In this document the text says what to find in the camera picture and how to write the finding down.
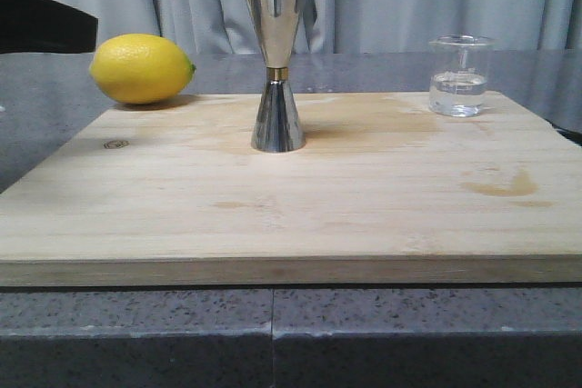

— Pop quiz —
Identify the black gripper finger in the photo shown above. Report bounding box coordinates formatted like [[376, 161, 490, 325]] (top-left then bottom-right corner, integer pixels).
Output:
[[1, 0, 98, 54]]

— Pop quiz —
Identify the yellow lemon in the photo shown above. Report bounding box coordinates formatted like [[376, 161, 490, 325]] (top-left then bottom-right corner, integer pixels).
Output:
[[89, 34, 196, 104]]

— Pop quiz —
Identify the wooden cutting board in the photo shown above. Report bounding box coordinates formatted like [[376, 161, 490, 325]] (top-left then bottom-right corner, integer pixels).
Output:
[[1, 92, 581, 286]]

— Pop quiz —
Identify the steel double jigger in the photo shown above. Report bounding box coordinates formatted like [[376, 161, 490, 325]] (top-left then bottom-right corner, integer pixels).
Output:
[[246, 0, 306, 153]]

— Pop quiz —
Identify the small glass beaker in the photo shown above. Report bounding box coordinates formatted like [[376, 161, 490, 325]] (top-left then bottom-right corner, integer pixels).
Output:
[[428, 35, 495, 117]]

